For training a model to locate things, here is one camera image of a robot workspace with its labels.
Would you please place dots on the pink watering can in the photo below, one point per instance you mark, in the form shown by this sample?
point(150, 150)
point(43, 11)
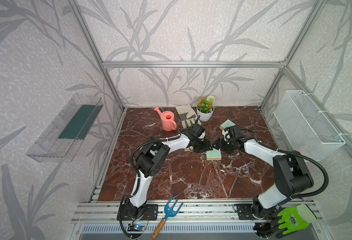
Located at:
point(168, 120)

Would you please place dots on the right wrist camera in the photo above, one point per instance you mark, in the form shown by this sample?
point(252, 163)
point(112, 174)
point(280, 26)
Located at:
point(226, 135)

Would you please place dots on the grey work gloves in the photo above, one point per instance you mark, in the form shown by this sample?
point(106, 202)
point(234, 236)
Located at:
point(187, 115)

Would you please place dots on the white wire mesh basket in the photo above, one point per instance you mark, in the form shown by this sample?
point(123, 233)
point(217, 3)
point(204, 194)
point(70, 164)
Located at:
point(306, 127)

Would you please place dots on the small circuit board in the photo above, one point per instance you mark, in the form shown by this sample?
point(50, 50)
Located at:
point(137, 227)

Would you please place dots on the clear plastic wall shelf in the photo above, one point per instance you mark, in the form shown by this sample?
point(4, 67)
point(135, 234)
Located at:
point(62, 139)

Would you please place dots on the mint drawer jewelry box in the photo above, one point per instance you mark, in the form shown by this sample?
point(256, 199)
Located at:
point(213, 155)

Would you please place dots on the blue garden fork wooden handle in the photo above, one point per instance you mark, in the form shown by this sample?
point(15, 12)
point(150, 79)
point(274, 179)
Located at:
point(170, 212)

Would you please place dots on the potted plant white pot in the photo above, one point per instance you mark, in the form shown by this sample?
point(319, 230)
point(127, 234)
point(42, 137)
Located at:
point(205, 108)

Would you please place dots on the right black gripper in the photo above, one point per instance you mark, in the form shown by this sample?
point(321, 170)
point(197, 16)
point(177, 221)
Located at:
point(219, 144)

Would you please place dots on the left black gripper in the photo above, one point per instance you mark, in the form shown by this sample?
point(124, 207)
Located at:
point(207, 145)

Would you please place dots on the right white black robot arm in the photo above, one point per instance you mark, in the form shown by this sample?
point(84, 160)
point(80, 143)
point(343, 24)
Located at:
point(291, 173)

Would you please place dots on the green black garden glove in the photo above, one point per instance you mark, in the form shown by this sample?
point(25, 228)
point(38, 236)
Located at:
point(289, 220)

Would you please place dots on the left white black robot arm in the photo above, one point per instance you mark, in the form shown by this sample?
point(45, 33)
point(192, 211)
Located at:
point(148, 159)

